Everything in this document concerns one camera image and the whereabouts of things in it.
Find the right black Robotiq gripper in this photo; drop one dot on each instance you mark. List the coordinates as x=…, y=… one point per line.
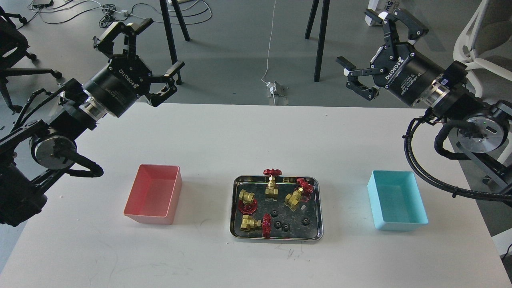
x=410, y=76

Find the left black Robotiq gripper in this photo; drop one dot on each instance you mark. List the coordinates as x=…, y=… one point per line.
x=118, y=84

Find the brass valve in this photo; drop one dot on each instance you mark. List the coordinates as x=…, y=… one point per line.
x=248, y=223
x=302, y=193
x=271, y=191
x=247, y=203

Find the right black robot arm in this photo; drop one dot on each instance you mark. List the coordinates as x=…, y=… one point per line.
x=471, y=127

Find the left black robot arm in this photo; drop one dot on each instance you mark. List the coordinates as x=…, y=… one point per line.
x=53, y=143

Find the white cardboard box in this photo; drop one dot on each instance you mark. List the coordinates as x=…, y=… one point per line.
x=380, y=6

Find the pink plastic box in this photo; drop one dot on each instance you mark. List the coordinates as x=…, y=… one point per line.
x=154, y=195

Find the blue plastic box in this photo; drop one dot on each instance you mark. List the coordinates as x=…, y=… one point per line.
x=395, y=201

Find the left black tripod legs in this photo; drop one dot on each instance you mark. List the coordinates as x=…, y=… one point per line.
x=168, y=28

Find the black tripod legs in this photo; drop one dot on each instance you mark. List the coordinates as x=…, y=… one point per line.
x=168, y=28
x=322, y=33

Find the right black tripod legs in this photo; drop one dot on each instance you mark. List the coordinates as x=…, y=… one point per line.
x=322, y=33

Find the white office chair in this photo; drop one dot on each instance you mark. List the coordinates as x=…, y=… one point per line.
x=484, y=46

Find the grey floor power socket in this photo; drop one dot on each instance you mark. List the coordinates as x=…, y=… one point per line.
x=274, y=89

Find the black office chair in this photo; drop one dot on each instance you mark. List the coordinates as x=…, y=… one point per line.
x=13, y=48

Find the metal tray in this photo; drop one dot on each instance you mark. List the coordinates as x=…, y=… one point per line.
x=285, y=185

